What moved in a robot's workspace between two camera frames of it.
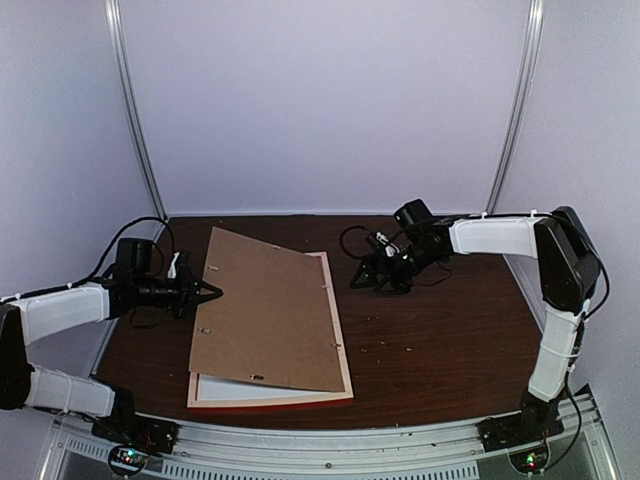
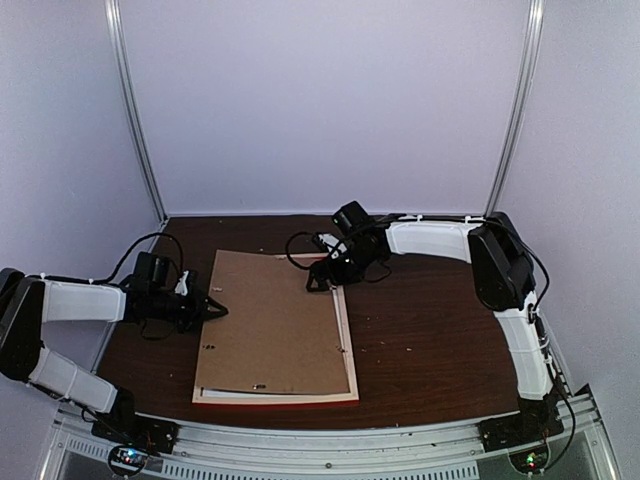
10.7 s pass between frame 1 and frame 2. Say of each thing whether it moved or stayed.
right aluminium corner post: stayed
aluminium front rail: stayed
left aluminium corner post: stayed
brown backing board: moved
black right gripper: moved
